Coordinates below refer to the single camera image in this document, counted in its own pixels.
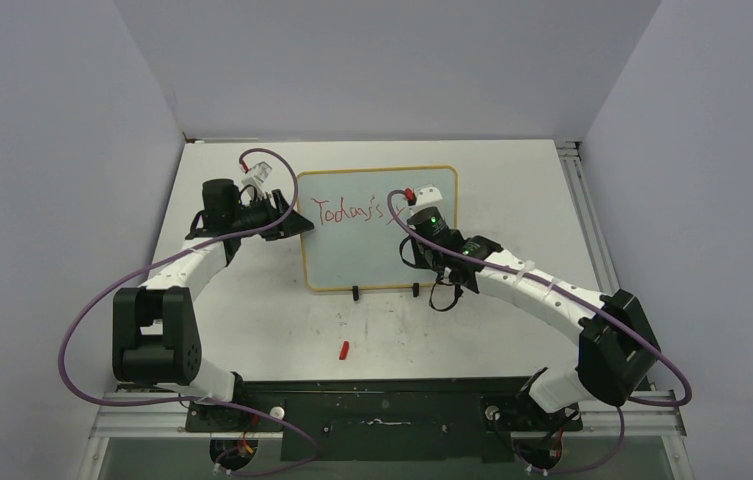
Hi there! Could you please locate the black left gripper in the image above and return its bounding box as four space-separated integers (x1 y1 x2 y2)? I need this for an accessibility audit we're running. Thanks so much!
230 189 313 241

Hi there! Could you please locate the yellow framed whiteboard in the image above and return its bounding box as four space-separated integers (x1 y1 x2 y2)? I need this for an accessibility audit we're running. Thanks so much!
297 166 458 292

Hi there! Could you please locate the red marker cap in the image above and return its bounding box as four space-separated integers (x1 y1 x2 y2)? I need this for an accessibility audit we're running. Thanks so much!
339 341 350 361

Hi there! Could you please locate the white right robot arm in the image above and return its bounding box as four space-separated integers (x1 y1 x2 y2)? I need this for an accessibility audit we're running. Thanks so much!
407 206 659 428

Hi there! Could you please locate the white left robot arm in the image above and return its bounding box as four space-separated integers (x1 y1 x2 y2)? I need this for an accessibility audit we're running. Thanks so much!
112 179 314 431

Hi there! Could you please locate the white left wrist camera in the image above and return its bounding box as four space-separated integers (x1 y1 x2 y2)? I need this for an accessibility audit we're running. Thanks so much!
242 162 272 196

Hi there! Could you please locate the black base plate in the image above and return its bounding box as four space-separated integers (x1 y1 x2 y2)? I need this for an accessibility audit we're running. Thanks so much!
185 377 583 462

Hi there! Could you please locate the aluminium front frame rail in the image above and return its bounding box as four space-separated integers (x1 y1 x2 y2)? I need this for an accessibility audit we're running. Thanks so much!
79 401 695 479

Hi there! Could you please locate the aluminium right side rail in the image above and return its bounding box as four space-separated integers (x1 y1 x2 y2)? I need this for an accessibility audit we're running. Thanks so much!
554 141 620 293

